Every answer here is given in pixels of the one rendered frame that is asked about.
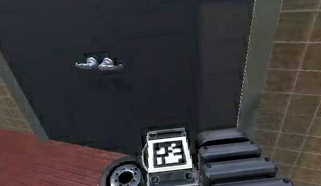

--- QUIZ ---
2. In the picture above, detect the silver door handle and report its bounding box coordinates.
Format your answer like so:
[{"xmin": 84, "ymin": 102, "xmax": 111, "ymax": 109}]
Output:
[{"xmin": 74, "ymin": 53, "xmax": 125, "ymax": 76}]

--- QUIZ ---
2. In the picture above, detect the black room door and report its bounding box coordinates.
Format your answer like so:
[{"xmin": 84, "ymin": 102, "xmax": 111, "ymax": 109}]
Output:
[{"xmin": 0, "ymin": 0, "xmax": 280, "ymax": 171}]

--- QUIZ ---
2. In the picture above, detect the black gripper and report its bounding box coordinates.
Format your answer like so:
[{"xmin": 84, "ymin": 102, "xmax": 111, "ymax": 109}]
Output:
[{"xmin": 94, "ymin": 153, "xmax": 151, "ymax": 186}]

